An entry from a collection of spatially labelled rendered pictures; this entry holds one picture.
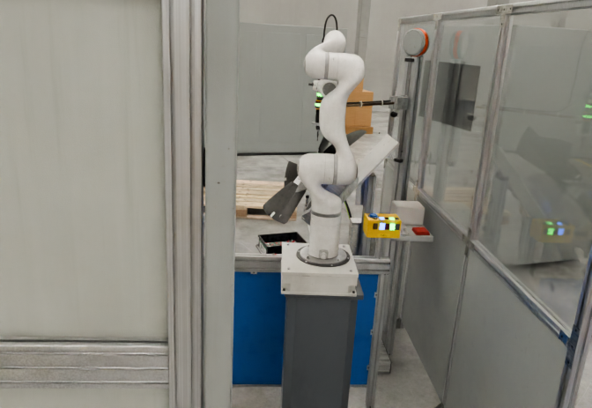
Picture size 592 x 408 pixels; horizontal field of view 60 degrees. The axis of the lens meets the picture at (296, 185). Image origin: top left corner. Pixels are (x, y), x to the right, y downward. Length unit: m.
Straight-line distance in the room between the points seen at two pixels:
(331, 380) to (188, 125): 1.59
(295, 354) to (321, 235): 0.50
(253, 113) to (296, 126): 0.75
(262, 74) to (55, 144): 7.31
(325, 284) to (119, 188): 1.22
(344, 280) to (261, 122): 6.41
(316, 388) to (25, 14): 1.79
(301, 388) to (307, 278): 0.50
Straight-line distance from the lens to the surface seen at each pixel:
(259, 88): 8.17
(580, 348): 1.90
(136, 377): 1.04
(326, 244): 2.03
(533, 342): 2.12
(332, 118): 1.93
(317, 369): 2.21
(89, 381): 1.08
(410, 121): 3.18
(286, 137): 8.40
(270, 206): 2.83
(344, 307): 2.07
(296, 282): 1.98
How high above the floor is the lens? 1.87
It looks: 16 degrees down
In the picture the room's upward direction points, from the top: 3 degrees clockwise
